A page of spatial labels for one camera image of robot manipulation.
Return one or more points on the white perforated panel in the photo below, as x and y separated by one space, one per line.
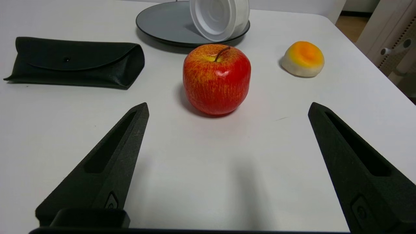
390 29

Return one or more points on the gray round plate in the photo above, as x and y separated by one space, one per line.
169 27

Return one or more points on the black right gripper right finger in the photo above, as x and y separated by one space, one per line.
351 169

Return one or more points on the black leather glasses case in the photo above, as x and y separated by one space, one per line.
74 65

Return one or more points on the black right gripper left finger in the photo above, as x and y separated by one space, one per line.
126 156

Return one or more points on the white desk leg with knob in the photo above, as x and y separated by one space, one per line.
401 48

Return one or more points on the white orange egg half toy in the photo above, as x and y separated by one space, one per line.
304 58

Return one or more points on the white plastic tape spool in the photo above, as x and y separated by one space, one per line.
221 18

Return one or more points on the red apple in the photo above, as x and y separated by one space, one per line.
216 84

